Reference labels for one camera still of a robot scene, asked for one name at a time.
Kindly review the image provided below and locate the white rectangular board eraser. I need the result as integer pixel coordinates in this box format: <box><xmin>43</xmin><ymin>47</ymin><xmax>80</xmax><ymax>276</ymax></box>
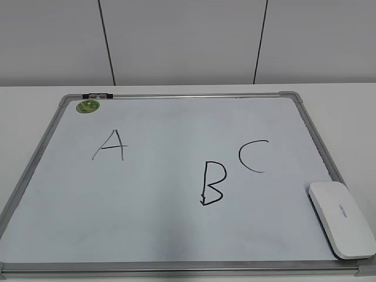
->
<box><xmin>308</xmin><ymin>182</ymin><xmax>375</xmax><ymax>260</ymax></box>

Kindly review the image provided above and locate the black and silver board clip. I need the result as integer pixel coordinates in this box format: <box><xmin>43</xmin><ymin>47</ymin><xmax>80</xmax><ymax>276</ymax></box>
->
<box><xmin>82</xmin><ymin>93</ymin><xmax>113</xmax><ymax>99</ymax></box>

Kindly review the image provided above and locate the white board with aluminium frame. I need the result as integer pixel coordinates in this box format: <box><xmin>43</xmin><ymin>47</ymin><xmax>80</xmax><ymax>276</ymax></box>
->
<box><xmin>1</xmin><ymin>92</ymin><xmax>375</xmax><ymax>278</ymax></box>

